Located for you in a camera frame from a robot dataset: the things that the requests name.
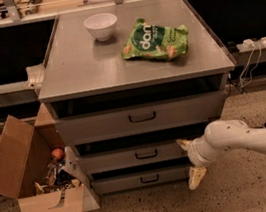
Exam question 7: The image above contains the grey top drawer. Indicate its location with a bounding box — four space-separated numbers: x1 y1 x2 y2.
55 90 227 146

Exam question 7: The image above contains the open cardboard box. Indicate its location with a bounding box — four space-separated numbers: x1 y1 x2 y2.
0 107 100 212

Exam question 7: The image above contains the green snack bag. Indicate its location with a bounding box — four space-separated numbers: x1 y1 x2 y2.
121 18 189 61

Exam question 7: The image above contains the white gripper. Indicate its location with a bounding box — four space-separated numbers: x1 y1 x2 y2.
175 136 223 190

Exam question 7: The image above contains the white ceramic bowl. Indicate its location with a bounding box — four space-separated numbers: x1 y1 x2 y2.
84 13 118 41

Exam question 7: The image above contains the grey drawer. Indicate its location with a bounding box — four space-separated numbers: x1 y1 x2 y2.
91 164 190 194
55 90 227 146
77 140 186 174

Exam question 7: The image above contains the orange fruit in box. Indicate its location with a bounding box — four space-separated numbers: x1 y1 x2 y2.
51 148 64 161

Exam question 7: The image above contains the grey bottom drawer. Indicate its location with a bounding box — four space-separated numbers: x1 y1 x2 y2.
91 164 190 194

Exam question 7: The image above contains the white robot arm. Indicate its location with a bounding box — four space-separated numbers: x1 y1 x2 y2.
176 119 266 190

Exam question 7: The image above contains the grey metal drawer cabinet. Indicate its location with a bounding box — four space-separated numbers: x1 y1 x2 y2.
39 0 235 187

